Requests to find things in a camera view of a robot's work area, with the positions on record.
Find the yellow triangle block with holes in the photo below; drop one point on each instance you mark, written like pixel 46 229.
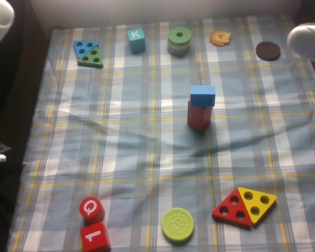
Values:
pixel 256 202

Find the red triangle block with holes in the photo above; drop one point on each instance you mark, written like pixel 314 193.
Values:
pixel 232 207

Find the blue cube block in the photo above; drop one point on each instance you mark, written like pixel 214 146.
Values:
pixel 202 97

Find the blue plaid tablecloth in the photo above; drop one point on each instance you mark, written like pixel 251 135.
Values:
pixel 147 157

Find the red rectangular wooden block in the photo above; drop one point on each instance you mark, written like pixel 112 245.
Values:
pixel 198 119

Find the lime green round toy cookie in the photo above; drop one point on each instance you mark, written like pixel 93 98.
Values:
pixel 177 225

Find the dark brown round toy cookie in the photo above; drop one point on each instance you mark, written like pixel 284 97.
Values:
pixel 267 51

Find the green triangle block with holes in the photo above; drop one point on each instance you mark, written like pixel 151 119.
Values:
pixel 90 55

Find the teal letter K cube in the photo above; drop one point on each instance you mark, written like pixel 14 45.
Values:
pixel 136 43

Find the tan flower-shaped toy biscuit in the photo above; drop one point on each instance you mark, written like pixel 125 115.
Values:
pixel 220 39

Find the white robot body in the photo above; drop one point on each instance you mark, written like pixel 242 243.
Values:
pixel 147 10

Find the red number 1 cube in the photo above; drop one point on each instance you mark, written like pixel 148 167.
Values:
pixel 94 237

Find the red letter Q cylinder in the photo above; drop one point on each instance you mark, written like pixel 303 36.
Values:
pixel 92 210

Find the blue triangle block with holes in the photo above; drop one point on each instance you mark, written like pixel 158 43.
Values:
pixel 84 47

